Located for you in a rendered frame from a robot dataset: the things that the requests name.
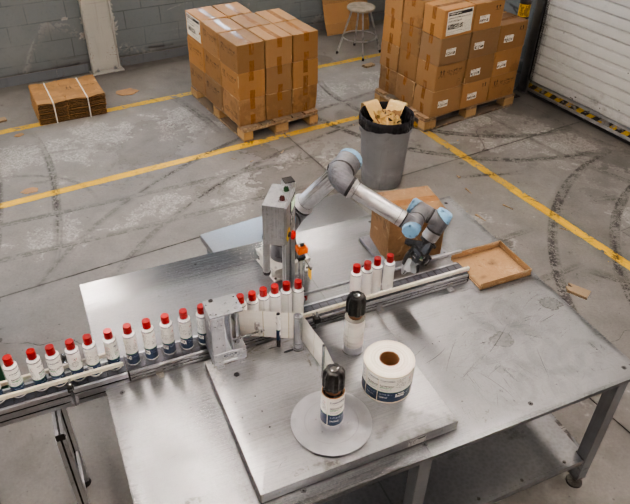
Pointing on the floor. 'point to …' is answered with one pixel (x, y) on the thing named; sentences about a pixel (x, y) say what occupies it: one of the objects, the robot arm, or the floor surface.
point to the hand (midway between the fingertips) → (403, 271)
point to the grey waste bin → (383, 159)
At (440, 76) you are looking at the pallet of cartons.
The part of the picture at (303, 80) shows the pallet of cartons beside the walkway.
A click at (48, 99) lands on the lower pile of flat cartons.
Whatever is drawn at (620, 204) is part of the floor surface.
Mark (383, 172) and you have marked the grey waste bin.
